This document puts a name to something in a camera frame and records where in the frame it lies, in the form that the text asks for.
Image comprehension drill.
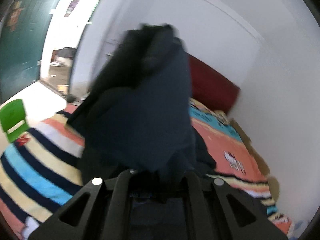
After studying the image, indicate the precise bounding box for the dark navy puffer jacket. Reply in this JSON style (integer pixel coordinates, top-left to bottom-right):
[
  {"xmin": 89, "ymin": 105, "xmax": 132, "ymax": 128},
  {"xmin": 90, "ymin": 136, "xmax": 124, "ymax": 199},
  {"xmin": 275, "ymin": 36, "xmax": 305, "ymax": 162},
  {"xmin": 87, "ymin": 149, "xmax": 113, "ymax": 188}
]
[{"xmin": 67, "ymin": 24, "xmax": 216, "ymax": 203}]

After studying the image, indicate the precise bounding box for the brown cardboard sheet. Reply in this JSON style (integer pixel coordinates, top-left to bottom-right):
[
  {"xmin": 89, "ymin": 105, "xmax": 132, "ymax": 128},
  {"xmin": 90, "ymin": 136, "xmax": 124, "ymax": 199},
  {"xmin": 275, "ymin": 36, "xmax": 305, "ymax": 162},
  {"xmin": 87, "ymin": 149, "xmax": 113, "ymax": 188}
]
[{"xmin": 229, "ymin": 117, "xmax": 271, "ymax": 177}]

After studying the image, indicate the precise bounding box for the striped Hello Kitty blanket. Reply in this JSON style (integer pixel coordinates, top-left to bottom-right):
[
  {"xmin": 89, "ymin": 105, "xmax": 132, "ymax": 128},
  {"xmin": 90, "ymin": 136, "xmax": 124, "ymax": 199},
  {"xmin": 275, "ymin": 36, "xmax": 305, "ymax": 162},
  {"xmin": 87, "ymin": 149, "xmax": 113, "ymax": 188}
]
[{"xmin": 1, "ymin": 99, "xmax": 293, "ymax": 239}]

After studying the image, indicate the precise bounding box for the dark red headboard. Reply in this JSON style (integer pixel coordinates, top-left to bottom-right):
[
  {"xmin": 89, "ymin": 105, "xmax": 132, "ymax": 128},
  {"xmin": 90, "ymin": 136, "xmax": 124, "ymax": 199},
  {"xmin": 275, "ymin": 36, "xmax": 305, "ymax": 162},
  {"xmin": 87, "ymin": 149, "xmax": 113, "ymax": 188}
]
[{"xmin": 188, "ymin": 55, "xmax": 240, "ymax": 114}]

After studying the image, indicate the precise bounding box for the green plastic chair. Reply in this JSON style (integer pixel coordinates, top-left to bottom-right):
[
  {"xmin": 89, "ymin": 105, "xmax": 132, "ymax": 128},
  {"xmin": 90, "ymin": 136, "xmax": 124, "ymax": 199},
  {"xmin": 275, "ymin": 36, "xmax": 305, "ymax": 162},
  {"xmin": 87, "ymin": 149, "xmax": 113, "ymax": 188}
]
[{"xmin": 1, "ymin": 99, "xmax": 29, "ymax": 143}]

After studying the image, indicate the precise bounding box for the dark green door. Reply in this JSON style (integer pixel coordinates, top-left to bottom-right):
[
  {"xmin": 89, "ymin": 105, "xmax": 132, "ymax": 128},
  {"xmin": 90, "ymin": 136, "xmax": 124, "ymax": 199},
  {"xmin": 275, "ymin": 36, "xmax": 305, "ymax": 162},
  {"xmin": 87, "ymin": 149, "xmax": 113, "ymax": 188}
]
[{"xmin": 1, "ymin": 0, "xmax": 59, "ymax": 102}]

